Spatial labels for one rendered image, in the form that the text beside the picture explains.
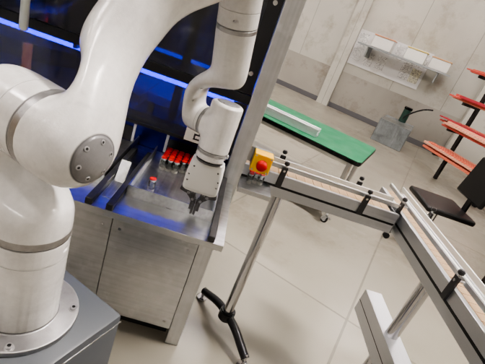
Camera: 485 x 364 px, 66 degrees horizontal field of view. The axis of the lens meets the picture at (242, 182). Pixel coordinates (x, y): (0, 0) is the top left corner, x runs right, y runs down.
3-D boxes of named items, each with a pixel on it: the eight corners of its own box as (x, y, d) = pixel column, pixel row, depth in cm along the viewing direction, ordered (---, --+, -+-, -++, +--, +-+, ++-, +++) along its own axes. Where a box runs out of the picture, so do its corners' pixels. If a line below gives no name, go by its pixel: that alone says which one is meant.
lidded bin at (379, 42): (392, 54, 834) (398, 42, 823) (389, 53, 801) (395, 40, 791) (372, 47, 849) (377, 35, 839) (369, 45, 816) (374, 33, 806)
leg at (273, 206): (216, 310, 192) (269, 183, 161) (233, 315, 193) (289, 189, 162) (215, 323, 184) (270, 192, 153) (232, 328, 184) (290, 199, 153)
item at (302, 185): (234, 184, 148) (247, 149, 142) (237, 169, 162) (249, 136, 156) (390, 235, 155) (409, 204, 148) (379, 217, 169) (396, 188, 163)
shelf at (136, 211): (55, 122, 139) (56, 117, 138) (232, 180, 146) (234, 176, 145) (-38, 172, 96) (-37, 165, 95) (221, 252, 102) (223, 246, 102)
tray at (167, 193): (154, 154, 139) (156, 145, 137) (221, 175, 141) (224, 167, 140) (125, 194, 108) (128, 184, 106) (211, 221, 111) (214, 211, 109)
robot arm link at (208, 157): (230, 149, 104) (227, 159, 105) (200, 139, 103) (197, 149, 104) (228, 159, 96) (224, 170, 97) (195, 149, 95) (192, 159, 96)
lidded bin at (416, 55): (423, 66, 810) (429, 54, 800) (422, 65, 778) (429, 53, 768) (403, 58, 825) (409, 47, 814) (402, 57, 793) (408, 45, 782)
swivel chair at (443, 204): (449, 254, 373) (511, 167, 333) (444, 281, 320) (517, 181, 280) (389, 221, 398) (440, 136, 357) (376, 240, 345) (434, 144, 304)
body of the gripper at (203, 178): (229, 157, 104) (217, 191, 109) (195, 145, 103) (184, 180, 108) (227, 167, 97) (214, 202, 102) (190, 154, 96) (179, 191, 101)
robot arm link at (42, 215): (16, 263, 52) (32, 105, 43) (-56, 199, 59) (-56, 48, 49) (87, 235, 62) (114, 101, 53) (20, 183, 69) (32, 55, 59)
